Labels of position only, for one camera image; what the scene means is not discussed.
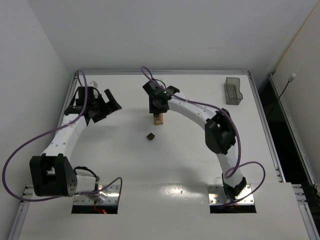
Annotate metal base plate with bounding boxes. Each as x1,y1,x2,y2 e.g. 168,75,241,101
73,184,121,207
207,184,255,207

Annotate black wall cable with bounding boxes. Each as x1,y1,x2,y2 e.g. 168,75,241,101
276,73,297,101

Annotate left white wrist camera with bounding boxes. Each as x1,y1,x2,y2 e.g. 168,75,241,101
89,81,98,88

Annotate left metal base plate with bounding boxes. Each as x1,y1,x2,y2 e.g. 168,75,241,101
73,184,121,207

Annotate dark wood small block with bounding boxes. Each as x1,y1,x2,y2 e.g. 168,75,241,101
146,133,155,141

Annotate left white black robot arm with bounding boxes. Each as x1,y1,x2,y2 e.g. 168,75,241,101
29,86,122,197

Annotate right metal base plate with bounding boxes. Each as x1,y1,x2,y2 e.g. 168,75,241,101
207,184,255,207

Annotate long light wood block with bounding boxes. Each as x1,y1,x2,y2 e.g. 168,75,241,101
153,116,162,125

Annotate smoky transparent plastic bin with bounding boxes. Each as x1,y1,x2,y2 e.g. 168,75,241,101
224,77,243,105

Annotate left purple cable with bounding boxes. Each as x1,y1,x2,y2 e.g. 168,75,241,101
1,69,123,202

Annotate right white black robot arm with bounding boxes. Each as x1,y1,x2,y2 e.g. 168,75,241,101
142,81,247,200

